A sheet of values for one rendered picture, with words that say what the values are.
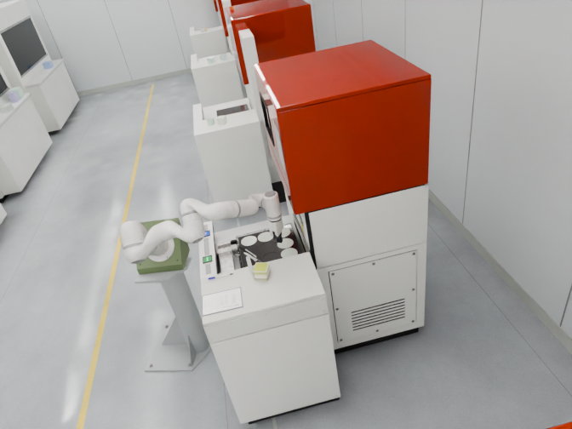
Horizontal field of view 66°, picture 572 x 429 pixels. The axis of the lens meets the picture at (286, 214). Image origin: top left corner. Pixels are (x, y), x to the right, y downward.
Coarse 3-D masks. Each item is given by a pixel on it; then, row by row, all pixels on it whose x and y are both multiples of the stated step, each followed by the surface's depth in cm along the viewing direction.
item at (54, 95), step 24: (24, 0) 792; (0, 24) 679; (24, 24) 766; (0, 48) 670; (24, 48) 743; (24, 72) 721; (48, 72) 766; (48, 96) 739; (72, 96) 859; (48, 120) 748
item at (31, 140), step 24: (0, 72) 643; (0, 96) 625; (24, 96) 655; (0, 120) 572; (24, 120) 633; (0, 144) 554; (24, 144) 616; (48, 144) 694; (0, 168) 556; (24, 168) 600; (0, 192) 568
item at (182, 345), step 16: (160, 272) 274; (176, 272) 272; (176, 288) 284; (176, 304) 291; (192, 304) 299; (176, 320) 314; (192, 320) 302; (160, 336) 339; (176, 336) 324; (192, 336) 309; (160, 352) 326; (176, 352) 323; (192, 352) 314; (208, 352) 319; (160, 368) 314; (176, 368) 312; (192, 368) 310
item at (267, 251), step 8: (256, 232) 280; (240, 240) 276; (272, 240) 270; (248, 248) 268; (256, 248) 267; (264, 248) 266; (272, 248) 264; (280, 248) 263; (288, 248) 262; (296, 248) 261; (256, 256) 260; (264, 256) 259; (272, 256) 258; (280, 256) 256
